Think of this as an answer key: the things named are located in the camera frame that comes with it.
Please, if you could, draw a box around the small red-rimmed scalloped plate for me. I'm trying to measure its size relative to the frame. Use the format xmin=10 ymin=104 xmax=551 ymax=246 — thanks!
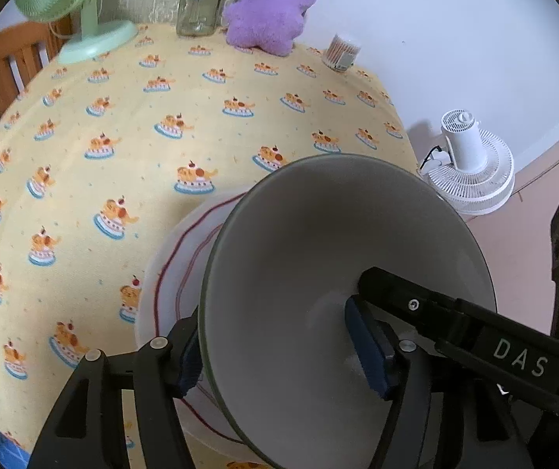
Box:
xmin=154 ymin=190 xmax=270 ymax=455

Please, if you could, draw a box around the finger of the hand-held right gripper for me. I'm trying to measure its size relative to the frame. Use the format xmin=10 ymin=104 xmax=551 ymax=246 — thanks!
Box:
xmin=360 ymin=267 xmax=485 ymax=350

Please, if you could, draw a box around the glass jar with lid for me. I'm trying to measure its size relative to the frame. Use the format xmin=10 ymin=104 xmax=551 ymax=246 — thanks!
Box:
xmin=177 ymin=0 xmax=229 ymax=37

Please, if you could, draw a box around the blue bed sheet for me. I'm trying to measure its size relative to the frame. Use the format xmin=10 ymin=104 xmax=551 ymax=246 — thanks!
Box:
xmin=0 ymin=442 xmax=32 ymax=469

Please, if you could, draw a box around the cotton swab container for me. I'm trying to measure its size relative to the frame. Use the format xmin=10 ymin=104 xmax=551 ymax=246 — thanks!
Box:
xmin=322 ymin=33 xmax=362 ymax=73

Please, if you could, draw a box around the large orange-flower plate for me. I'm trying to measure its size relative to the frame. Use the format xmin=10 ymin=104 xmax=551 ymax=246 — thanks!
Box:
xmin=134 ymin=195 xmax=261 ymax=462

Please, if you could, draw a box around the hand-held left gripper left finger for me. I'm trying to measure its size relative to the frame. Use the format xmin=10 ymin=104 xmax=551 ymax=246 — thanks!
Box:
xmin=28 ymin=305 xmax=203 ymax=469

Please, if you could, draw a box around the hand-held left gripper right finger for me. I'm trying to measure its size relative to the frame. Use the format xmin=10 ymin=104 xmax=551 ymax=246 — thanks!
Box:
xmin=345 ymin=295 xmax=529 ymax=469

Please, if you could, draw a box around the white floor fan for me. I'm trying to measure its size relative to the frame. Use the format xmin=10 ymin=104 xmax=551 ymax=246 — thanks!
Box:
xmin=416 ymin=110 xmax=515 ymax=215

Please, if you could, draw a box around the green desk fan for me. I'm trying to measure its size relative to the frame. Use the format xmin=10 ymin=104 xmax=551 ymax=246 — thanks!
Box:
xmin=14 ymin=0 xmax=138 ymax=65

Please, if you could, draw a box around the purple plush toy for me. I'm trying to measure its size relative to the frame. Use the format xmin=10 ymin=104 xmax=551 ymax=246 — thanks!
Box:
xmin=223 ymin=0 xmax=319 ymax=57

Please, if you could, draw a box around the floral ceramic bowl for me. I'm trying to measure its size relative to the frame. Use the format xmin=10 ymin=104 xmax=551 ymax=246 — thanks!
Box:
xmin=198 ymin=154 xmax=499 ymax=469

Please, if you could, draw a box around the black fan power cable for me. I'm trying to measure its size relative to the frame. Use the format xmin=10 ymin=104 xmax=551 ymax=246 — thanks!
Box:
xmin=418 ymin=145 xmax=448 ymax=169

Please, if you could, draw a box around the yellow printed tablecloth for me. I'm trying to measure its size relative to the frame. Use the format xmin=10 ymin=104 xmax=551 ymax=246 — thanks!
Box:
xmin=0 ymin=22 xmax=419 ymax=469

